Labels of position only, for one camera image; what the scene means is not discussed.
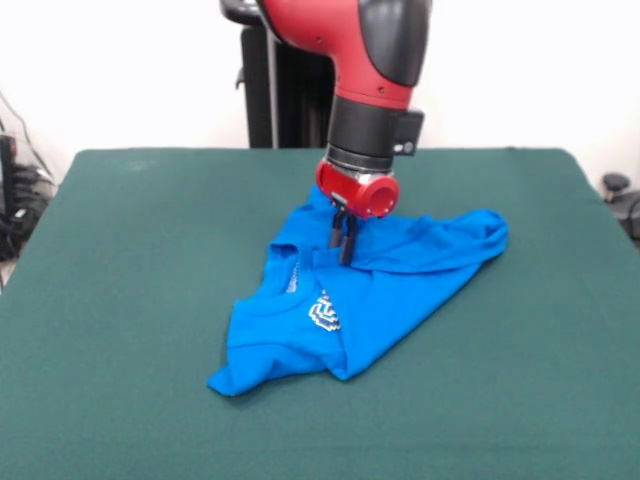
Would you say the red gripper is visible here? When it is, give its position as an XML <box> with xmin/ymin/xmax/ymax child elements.
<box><xmin>314</xmin><ymin>160</ymin><xmax>402</xmax><ymax>265</ymax></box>

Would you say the blue t-shirt with white print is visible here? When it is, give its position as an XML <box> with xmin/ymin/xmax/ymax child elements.
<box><xmin>206</xmin><ymin>183</ymin><xmax>511</xmax><ymax>399</ymax></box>

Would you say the dark green table cloth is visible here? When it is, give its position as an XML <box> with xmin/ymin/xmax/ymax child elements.
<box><xmin>0</xmin><ymin>147</ymin><xmax>640</xmax><ymax>480</ymax></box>

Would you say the black electronics box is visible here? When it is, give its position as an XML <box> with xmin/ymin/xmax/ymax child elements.
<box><xmin>0</xmin><ymin>132</ymin><xmax>21</xmax><ymax>219</ymax></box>

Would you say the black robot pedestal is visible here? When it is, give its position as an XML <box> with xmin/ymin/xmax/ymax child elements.
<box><xmin>219</xmin><ymin>0</ymin><xmax>341</xmax><ymax>150</ymax></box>

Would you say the black cable tangle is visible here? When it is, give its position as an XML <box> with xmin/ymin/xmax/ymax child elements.
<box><xmin>0</xmin><ymin>164</ymin><xmax>58</xmax><ymax>261</ymax></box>

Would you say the thin grey cable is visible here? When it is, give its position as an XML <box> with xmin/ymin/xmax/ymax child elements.
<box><xmin>0</xmin><ymin>91</ymin><xmax>55</xmax><ymax>181</ymax></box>

